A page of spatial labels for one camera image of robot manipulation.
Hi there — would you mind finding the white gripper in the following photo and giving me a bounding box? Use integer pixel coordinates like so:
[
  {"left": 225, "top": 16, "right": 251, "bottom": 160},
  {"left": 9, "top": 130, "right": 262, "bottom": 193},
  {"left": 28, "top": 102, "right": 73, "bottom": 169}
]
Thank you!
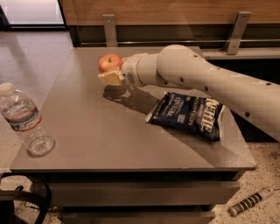
[{"left": 98, "top": 53, "right": 145, "bottom": 87}]

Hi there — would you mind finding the clear plastic water bottle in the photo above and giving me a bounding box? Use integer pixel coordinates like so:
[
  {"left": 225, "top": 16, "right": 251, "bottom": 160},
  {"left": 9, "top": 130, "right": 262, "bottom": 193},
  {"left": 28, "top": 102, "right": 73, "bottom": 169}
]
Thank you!
[{"left": 0, "top": 82, "right": 55, "bottom": 157}]

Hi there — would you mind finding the right metal bracket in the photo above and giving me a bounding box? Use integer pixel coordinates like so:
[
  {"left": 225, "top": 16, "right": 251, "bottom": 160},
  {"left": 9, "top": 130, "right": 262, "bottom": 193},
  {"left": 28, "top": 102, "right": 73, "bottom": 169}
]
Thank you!
[{"left": 224, "top": 11, "right": 251, "bottom": 55}]

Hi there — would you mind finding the white power strip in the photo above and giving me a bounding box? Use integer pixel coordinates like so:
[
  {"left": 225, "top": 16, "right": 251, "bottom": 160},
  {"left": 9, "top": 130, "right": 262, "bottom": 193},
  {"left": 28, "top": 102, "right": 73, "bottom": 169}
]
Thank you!
[{"left": 227, "top": 187, "right": 275, "bottom": 217}]

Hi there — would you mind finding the metal rail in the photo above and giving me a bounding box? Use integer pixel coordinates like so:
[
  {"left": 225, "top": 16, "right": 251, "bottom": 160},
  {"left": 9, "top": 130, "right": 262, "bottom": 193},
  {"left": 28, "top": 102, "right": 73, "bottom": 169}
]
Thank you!
[{"left": 80, "top": 38, "right": 280, "bottom": 45}]

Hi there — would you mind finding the left metal bracket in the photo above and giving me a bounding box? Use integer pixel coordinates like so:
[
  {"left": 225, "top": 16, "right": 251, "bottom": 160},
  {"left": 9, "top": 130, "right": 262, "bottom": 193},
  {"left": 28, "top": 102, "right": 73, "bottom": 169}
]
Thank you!
[{"left": 102, "top": 14, "right": 118, "bottom": 47}]

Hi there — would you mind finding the grey cabinet with drawers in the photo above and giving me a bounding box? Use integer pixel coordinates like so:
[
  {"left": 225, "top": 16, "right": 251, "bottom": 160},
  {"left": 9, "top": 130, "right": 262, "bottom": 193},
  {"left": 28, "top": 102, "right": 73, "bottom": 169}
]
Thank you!
[{"left": 10, "top": 48, "right": 256, "bottom": 224}]

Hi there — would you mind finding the red apple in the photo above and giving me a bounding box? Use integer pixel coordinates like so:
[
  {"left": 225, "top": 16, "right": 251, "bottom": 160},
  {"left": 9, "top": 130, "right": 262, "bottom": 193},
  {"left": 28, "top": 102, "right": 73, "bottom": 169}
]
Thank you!
[{"left": 99, "top": 53, "right": 123, "bottom": 73}]

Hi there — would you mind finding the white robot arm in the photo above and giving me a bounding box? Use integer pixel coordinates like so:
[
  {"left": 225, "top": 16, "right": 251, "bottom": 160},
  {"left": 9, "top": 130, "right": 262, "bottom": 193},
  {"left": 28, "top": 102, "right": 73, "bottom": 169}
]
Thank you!
[{"left": 98, "top": 45, "right": 280, "bottom": 141}]

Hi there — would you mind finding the blue Kettle chips bag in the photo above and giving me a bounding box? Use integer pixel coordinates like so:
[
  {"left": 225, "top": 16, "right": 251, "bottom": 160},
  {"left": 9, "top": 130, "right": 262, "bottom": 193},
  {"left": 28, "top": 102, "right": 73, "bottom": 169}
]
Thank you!
[{"left": 146, "top": 92, "right": 224, "bottom": 142}]

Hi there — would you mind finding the metal bracket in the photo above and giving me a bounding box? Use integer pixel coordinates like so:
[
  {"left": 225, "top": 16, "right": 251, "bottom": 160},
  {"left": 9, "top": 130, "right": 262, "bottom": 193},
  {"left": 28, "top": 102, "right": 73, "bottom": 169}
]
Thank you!
[
  {"left": 224, "top": 11, "right": 251, "bottom": 55},
  {"left": 102, "top": 14, "right": 118, "bottom": 47}
]

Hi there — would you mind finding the black chair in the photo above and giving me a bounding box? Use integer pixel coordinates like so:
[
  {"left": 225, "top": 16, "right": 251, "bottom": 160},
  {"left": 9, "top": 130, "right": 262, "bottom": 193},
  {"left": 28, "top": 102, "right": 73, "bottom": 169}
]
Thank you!
[{"left": 0, "top": 175, "right": 52, "bottom": 224}]

